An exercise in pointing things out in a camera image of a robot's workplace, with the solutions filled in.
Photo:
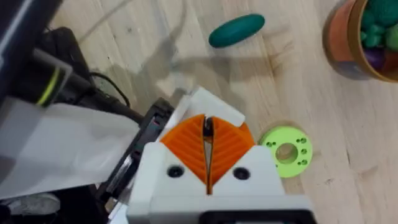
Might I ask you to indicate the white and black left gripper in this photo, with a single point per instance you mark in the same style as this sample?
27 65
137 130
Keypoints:
136 149

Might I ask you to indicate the white orange right gripper left finger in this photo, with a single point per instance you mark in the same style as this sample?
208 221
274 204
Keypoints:
182 146

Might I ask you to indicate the white orange right gripper right finger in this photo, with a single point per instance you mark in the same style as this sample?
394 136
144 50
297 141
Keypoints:
231 149

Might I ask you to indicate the green disc with holes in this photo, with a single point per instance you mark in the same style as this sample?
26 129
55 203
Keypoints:
287 152

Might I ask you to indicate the dark green toy cucumber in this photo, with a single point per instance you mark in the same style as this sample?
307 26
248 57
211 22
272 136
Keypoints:
236 30

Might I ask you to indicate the orange tub of toys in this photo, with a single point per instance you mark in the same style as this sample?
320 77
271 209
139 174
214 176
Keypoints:
362 40

